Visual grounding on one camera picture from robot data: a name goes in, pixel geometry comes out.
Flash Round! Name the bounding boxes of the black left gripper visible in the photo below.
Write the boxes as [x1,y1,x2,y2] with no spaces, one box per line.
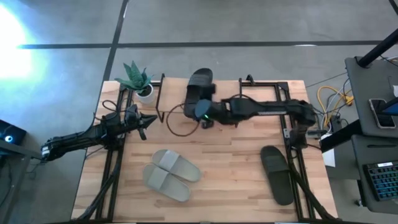
[124,104,158,141]

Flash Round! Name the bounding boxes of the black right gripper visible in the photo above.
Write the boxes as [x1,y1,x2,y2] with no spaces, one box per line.
[194,83,233,126]

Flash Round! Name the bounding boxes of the black rubber slide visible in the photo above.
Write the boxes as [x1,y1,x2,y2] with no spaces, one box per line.
[183,67,216,119]
[260,145,295,206]

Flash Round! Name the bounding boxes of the grey rubber slide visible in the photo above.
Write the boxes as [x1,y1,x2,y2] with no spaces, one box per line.
[151,149,202,183]
[142,164,191,202]

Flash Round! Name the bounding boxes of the wooden shelf with black legs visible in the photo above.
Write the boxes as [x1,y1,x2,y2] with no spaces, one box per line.
[155,73,244,124]

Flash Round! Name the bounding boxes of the white plant pot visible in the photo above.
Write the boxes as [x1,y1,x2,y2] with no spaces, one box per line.
[136,83,155,105]

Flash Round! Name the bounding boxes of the green succulent plant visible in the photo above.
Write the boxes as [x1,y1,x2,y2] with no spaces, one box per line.
[114,60,155,94]

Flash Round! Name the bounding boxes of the grey side table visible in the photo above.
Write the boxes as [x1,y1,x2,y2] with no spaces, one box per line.
[0,139,50,224]

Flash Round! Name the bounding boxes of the white paper sheet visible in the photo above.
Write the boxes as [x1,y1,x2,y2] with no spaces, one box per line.
[322,133,337,168]

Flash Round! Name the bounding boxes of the black device with blue light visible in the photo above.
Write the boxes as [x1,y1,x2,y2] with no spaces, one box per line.
[0,119,27,146]

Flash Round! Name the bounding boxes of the grey desk with phone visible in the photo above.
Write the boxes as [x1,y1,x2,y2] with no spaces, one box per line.
[345,55,398,138]

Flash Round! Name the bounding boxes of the grey desk with keyboard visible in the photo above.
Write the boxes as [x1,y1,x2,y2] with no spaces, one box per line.
[351,134,398,215]

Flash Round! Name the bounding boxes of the black smartphone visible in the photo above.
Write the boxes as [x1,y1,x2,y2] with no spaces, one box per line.
[369,98,397,129]

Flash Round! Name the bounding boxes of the black slanted pole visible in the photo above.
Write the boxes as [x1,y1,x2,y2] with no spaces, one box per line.
[356,29,398,68]

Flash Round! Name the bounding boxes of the backlit black keyboard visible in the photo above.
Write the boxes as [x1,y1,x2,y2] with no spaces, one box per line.
[363,161,398,202]

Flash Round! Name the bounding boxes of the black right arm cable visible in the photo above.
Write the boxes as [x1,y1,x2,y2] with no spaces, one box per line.
[165,102,200,138]

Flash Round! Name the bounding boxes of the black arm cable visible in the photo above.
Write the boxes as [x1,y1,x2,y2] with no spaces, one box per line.
[165,102,200,138]
[101,99,126,121]

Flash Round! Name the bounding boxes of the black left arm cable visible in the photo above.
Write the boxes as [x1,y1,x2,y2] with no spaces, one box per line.
[101,99,126,121]

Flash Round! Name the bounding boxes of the black aluminium rig frame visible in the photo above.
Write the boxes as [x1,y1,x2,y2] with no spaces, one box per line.
[74,74,340,223]

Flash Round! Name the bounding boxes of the yellow cable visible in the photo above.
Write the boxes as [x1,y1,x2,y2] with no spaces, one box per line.
[317,86,354,125]

